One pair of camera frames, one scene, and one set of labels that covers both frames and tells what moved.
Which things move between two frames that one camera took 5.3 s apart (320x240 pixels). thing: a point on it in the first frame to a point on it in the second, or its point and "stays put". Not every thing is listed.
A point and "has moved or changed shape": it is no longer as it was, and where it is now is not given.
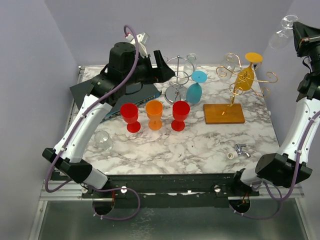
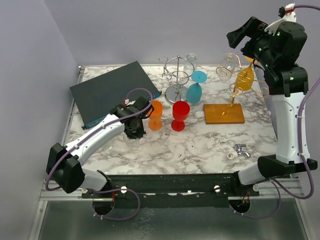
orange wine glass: (154, 109) stays put
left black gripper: (163, 72) to (138, 134)
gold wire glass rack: (232, 113) stays put
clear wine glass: (283, 36) has moved or changed shape
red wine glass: (180, 109) stays put
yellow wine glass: (245, 79) stays put
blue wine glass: (194, 90) stays put
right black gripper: (305, 37) to (254, 28)
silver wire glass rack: (183, 68) stays put
